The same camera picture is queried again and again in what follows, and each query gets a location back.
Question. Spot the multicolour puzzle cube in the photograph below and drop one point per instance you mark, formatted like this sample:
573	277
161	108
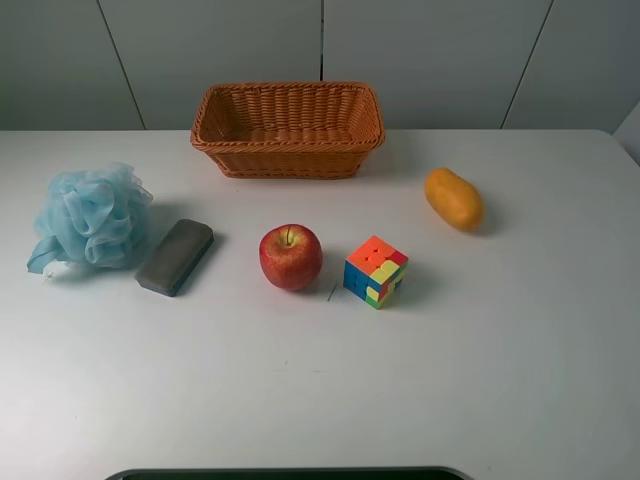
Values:
374	271

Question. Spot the red apple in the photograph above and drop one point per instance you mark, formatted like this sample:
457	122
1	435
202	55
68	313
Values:
290	257

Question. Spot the brown wicker basket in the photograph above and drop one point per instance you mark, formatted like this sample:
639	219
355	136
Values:
315	130

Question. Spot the grey whiteboard eraser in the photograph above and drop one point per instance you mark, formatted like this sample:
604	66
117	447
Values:
176	256

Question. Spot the orange mango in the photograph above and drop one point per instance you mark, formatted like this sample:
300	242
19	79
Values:
454	199

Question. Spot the blue mesh bath loofah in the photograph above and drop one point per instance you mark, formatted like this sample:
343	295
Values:
95	218

